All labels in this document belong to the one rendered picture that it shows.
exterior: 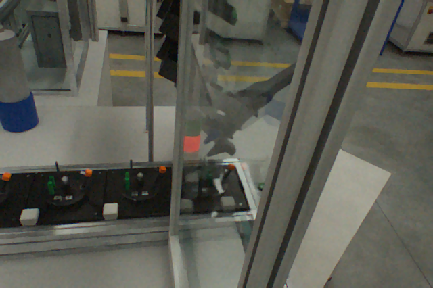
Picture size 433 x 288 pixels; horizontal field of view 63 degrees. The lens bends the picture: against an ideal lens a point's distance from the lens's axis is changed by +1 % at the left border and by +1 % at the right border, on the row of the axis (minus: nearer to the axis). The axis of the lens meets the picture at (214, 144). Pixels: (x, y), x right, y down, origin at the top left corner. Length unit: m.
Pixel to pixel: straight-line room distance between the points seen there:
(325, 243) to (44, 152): 1.22
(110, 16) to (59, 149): 3.68
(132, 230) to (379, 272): 1.80
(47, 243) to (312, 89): 1.14
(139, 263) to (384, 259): 1.85
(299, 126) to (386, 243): 2.63
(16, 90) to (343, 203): 1.48
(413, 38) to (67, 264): 5.79
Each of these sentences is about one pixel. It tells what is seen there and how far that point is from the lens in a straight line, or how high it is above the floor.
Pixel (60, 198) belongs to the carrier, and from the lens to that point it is 1.28.
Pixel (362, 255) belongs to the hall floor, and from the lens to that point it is 2.66.
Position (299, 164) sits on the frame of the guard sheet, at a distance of 0.22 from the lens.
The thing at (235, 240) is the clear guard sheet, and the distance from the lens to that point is 0.41.
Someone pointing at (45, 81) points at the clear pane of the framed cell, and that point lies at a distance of 2.09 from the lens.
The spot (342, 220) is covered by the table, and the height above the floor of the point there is 0.86.
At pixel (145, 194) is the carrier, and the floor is 1.00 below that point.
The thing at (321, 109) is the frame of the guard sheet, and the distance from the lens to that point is 0.20.
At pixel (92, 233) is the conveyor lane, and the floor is 0.95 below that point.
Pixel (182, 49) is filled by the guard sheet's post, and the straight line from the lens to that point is 0.79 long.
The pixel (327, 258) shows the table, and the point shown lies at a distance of 1.38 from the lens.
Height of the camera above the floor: 1.89
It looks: 37 degrees down
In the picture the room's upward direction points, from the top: 8 degrees clockwise
